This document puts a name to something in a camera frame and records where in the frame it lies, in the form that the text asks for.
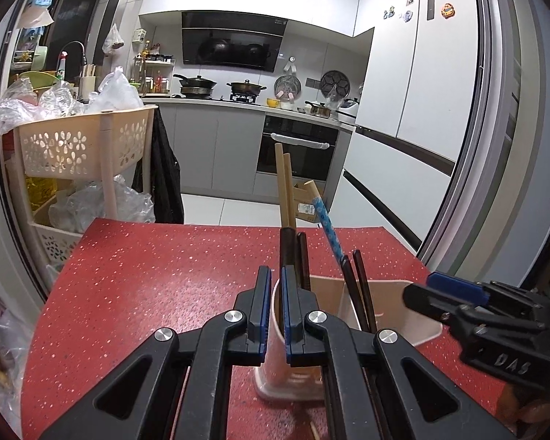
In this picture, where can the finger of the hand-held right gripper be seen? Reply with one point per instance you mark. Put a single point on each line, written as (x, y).
(426, 302)
(458, 286)

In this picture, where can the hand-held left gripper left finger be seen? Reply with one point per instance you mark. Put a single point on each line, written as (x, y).
(264, 311)

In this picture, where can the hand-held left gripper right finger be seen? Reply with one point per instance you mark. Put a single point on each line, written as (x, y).
(286, 316)

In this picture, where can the beige plastic utensil holder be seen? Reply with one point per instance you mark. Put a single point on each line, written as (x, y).
(330, 291)

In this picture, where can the black chopstick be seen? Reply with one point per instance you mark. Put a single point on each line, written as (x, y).
(350, 284)
(364, 284)

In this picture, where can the teal patterned chopstick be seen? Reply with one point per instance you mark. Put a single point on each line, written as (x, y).
(330, 229)

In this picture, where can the wooden chopstick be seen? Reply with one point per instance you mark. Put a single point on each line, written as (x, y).
(289, 183)
(314, 431)
(280, 183)

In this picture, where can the person's right hand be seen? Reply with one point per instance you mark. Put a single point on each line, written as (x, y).
(538, 410)

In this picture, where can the cardboard box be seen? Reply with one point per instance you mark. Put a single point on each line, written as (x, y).
(307, 206)

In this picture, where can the black built-in oven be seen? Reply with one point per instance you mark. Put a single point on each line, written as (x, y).
(298, 160)

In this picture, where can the black hanging bag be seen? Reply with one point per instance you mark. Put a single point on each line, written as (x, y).
(165, 174)

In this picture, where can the grey lower kitchen cabinets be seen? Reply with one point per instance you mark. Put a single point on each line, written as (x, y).
(211, 146)

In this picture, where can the white rice cooker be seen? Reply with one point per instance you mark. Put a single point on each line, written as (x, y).
(348, 109)

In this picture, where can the small metal pot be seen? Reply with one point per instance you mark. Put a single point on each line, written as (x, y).
(320, 110)

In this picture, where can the yellow bowl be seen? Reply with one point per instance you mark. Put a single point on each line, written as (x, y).
(273, 101)

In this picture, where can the white refrigerator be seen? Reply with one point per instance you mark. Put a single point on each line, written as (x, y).
(417, 78)

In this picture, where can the dark cooking pot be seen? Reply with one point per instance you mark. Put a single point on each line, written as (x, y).
(246, 87)

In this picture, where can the round metal steamer rack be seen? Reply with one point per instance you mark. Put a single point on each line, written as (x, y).
(288, 87)

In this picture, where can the black wok with lid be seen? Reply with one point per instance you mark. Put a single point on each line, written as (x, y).
(195, 85)

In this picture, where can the round divided pan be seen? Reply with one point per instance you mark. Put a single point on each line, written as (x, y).
(334, 83)

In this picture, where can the beige flower-hole basket cart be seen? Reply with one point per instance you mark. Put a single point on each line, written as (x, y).
(73, 146)

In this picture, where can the yellow package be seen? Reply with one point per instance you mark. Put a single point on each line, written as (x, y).
(41, 192)

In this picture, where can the spice rack with bottles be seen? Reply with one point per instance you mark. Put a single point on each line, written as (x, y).
(158, 73)

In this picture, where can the plastic bag with food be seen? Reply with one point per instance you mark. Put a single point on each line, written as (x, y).
(0, 343)

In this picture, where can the black range hood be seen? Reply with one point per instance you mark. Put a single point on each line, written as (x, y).
(233, 41)

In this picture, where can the beige countertop chopstick holder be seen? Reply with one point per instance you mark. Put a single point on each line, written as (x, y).
(88, 83)

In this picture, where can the clear plastic bags pile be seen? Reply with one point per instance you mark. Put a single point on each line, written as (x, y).
(50, 101)

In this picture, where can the hanging clear plastic bag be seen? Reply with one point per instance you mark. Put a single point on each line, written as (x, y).
(113, 39)

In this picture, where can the white spray bottle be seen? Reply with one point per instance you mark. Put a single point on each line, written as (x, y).
(62, 68)

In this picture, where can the metal kitchen faucet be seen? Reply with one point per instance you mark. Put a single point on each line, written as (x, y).
(75, 46)

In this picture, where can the grey sliding door frame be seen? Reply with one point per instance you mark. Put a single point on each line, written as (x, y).
(490, 146)
(13, 201)

